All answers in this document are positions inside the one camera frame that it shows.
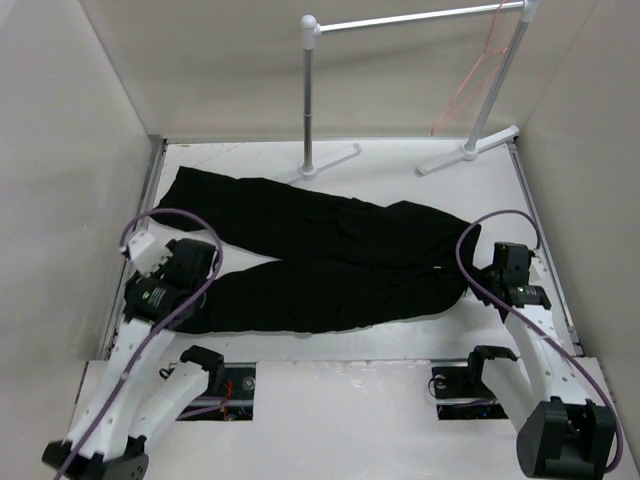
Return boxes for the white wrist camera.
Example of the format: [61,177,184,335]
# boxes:
[529,250,547,284]
[119,229,172,277]

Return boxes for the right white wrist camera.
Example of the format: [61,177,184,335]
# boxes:
[529,250,547,284]

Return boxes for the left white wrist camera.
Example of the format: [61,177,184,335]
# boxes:
[119,229,172,277]

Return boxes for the pink wire hanger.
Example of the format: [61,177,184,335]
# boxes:
[430,1,509,136]

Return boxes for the white clothes rack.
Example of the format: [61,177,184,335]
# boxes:
[286,1,540,184]

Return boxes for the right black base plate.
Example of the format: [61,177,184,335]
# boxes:
[428,364,508,421]

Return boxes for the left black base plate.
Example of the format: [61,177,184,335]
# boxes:
[177,363,256,422]

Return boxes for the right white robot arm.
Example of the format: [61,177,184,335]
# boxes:
[463,243,616,479]

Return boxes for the black trousers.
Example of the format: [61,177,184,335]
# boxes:
[155,167,481,334]

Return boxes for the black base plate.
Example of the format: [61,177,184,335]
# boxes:
[428,364,508,421]
[177,363,256,422]

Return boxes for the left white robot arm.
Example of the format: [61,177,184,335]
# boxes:
[42,234,225,479]

